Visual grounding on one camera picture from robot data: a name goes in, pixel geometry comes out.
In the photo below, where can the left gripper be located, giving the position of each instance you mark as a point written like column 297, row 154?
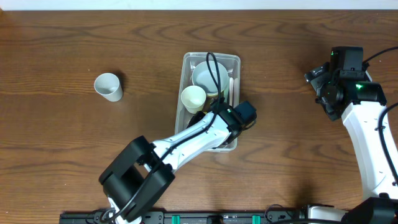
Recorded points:
column 216, row 106

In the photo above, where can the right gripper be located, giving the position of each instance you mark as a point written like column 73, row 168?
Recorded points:
column 319, row 76

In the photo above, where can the yellow bowl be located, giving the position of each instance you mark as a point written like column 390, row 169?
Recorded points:
column 224, row 95

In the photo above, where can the light blue plastic spoon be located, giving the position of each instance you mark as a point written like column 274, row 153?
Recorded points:
column 231, row 90

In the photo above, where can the pale green cup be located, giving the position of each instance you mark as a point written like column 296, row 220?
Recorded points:
column 193, row 98

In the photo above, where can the grey bowl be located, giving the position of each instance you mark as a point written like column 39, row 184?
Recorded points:
column 201, row 77

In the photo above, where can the grey cup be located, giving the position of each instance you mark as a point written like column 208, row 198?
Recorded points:
column 109, row 86

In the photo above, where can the yellow cup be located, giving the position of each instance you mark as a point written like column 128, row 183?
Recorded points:
column 208, row 103

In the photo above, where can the white plastic fork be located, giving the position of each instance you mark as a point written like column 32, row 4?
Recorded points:
column 236, row 92

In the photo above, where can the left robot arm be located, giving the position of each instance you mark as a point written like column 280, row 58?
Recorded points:
column 143, row 170

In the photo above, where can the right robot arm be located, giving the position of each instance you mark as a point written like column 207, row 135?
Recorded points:
column 346, row 91

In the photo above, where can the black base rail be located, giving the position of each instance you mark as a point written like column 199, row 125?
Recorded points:
column 158, row 217

